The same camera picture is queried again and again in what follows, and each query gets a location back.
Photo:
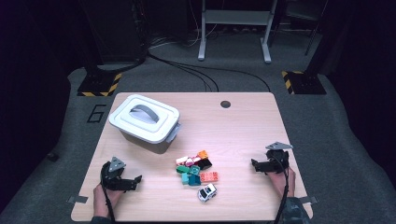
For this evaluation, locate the thin black stand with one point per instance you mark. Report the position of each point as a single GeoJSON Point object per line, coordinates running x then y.
{"type": "Point", "coordinates": [313, 39]}

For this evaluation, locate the dark teal toy block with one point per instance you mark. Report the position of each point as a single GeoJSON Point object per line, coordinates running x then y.
{"type": "Point", "coordinates": [195, 180]}

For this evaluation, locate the white storage box lid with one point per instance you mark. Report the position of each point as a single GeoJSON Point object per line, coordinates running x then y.
{"type": "Point", "coordinates": [124, 116]}

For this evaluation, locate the pink toy block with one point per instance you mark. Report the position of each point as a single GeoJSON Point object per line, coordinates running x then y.
{"type": "Point", "coordinates": [196, 158]}

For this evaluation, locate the light teal toy block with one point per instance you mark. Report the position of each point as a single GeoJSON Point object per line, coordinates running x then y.
{"type": "Point", "coordinates": [185, 178]}

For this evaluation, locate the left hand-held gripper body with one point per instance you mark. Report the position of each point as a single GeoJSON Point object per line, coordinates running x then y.
{"type": "Point", "coordinates": [112, 180]}

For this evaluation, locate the grey tape strip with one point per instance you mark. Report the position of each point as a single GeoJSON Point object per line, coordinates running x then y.
{"type": "Point", "coordinates": [77, 199]}
{"type": "Point", "coordinates": [308, 200]}

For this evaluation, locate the orange toy block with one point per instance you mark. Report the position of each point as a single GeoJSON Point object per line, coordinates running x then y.
{"type": "Point", "coordinates": [203, 154]}

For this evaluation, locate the coral toy block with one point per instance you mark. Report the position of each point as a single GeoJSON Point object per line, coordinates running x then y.
{"type": "Point", "coordinates": [209, 177]}

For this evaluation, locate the small black floor object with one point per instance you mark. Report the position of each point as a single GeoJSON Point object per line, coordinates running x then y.
{"type": "Point", "coordinates": [52, 156]}

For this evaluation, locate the person's right hand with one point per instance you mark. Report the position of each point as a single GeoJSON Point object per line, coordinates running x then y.
{"type": "Point", "coordinates": [280, 182]}

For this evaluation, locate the black toy block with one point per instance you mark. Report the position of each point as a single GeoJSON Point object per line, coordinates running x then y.
{"type": "Point", "coordinates": [205, 164]}

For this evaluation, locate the dark cabinet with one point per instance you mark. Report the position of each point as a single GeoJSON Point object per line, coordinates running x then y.
{"type": "Point", "coordinates": [115, 31]}

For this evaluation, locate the person's left hand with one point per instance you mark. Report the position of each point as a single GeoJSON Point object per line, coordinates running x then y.
{"type": "Point", "coordinates": [101, 202]}

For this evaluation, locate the green toy block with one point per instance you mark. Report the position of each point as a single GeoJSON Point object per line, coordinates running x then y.
{"type": "Point", "coordinates": [182, 169]}

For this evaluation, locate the grey metal stand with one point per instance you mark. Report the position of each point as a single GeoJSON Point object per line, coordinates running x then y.
{"type": "Point", "coordinates": [236, 17]}

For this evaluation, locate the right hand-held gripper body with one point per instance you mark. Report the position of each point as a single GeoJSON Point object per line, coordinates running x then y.
{"type": "Point", "coordinates": [278, 158]}

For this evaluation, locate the white toy ambulance car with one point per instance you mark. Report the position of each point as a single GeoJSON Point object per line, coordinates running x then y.
{"type": "Point", "coordinates": [207, 192]}

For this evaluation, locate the teal square toy block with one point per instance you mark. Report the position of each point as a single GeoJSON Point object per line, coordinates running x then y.
{"type": "Point", "coordinates": [195, 170]}

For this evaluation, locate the cream toy block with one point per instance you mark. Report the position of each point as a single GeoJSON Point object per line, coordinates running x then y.
{"type": "Point", "coordinates": [181, 160]}

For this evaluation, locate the translucent grey storage box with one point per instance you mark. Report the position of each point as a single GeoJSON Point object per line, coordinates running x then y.
{"type": "Point", "coordinates": [146, 146]}

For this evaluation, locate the dark round table grommet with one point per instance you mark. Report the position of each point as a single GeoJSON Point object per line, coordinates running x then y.
{"type": "Point", "coordinates": [225, 104]}

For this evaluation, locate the hazard striped stand base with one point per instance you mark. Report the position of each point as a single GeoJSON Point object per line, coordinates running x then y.
{"type": "Point", "coordinates": [98, 84]}
{"type": "Point", "coordinates": [306, 83]}

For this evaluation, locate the magenta toy block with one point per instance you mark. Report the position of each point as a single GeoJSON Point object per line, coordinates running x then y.
{"type": "Point", "coordinates": [189, 162]}

